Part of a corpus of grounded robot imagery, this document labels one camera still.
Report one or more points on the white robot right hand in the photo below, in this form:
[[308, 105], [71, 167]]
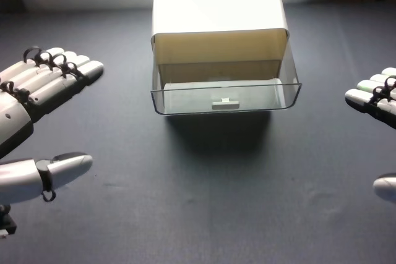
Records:
[[377, 103]]

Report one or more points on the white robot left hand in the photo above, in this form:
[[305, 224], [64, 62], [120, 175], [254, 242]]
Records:
[[18, 91]]

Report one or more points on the white drawer cabinet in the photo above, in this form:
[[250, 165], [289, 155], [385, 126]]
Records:
[[216, 1]]

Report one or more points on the grey table cloth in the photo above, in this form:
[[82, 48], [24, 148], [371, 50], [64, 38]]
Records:
[[198, 199]]

